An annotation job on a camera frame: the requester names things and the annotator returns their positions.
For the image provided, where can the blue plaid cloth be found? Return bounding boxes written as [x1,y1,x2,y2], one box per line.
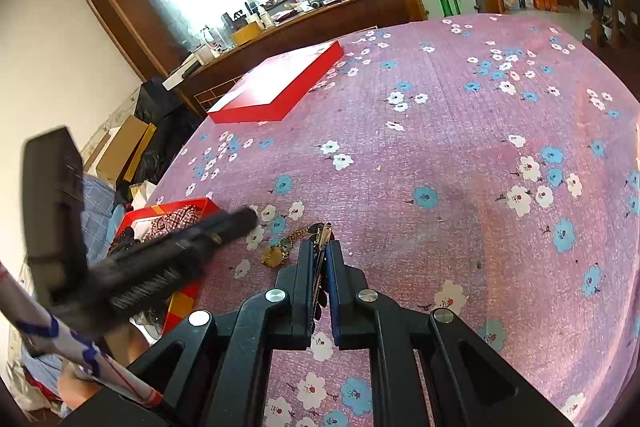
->
[80,176,127,259]

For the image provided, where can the wooden stair railing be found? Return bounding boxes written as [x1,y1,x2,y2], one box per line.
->
[581,0,640,52]

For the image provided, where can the red plaid scrunchie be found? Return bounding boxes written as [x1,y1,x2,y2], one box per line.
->
[144,205,202,242]

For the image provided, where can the white striped tube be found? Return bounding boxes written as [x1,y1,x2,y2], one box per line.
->
[0,261,166,409]

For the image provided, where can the gold pendant necklace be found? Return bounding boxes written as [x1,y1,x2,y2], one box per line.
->
[260,227,313,268]

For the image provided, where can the white flat box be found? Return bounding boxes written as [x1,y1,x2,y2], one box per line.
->
[162,56,202,91]

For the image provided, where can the yellow box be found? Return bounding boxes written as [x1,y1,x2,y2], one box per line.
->
[230,21,266,47]

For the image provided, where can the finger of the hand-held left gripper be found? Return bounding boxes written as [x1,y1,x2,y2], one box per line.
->
[187,205,260,245]

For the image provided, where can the wooden sideboard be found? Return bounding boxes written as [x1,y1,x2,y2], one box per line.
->
[54,0,427,118]

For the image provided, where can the cardboard boxes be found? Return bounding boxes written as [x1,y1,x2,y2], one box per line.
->
[94,114,157,184]

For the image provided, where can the black bag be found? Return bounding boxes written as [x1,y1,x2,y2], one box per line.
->
[134,78,202,184]

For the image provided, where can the red gift box lid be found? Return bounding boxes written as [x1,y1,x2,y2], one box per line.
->
[206,39,345,124]

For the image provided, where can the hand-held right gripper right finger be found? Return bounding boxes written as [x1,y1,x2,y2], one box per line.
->
[325,239,576,427]

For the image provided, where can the red gift box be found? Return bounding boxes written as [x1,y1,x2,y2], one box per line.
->
[106,198,224,334]

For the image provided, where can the pink floral tablecloth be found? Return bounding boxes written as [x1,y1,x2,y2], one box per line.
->
[144,12,640,427]

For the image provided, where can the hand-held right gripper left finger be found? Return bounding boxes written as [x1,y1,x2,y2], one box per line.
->
[60,239,316,427]

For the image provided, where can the black hair clip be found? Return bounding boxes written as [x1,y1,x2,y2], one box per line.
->
[306,222,335,314]

